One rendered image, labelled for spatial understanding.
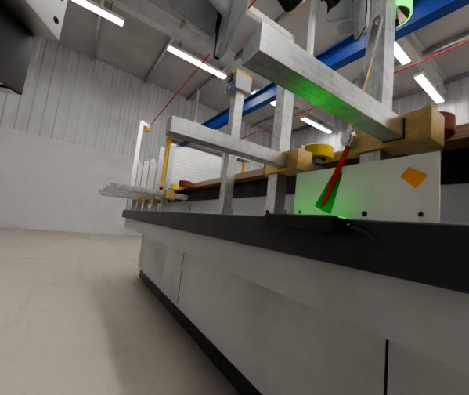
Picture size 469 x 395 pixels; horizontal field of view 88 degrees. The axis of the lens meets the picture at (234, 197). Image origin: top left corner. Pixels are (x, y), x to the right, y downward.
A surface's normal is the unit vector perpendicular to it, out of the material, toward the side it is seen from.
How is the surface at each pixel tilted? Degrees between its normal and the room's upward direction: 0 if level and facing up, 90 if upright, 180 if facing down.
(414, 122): 90
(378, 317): 90
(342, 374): 90
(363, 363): 90
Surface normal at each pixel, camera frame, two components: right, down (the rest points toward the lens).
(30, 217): 0.58, -0.03
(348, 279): -0.83, -0.15
